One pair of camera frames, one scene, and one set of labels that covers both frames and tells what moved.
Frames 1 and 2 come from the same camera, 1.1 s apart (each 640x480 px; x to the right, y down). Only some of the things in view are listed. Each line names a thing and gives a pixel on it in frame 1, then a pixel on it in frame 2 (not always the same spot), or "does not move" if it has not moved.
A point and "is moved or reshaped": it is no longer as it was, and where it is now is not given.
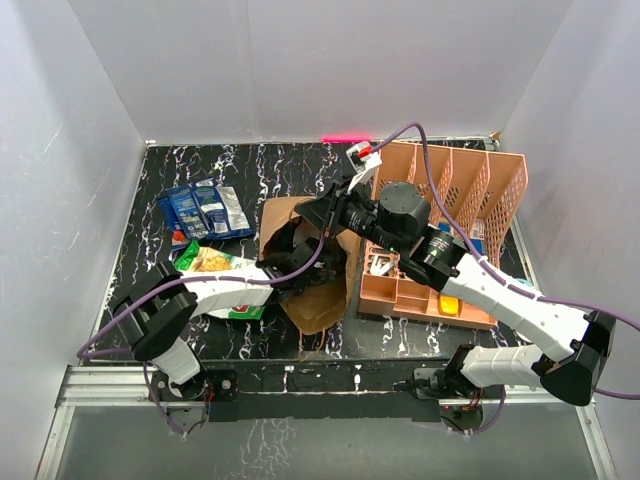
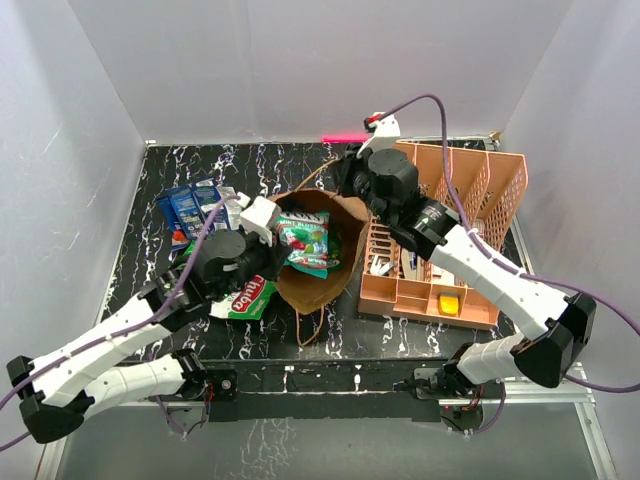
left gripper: (313, 277) to (275, 255)
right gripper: (317, 210) to (349, 165)
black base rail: (352, 389) does not move
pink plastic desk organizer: (479, 193) does not move
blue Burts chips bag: (179, 239) does not move
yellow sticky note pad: (448, 305) does not move
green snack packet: (230, 298) does not move
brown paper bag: (316, 306) is moved or reshaped
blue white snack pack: (188, 211) does not move
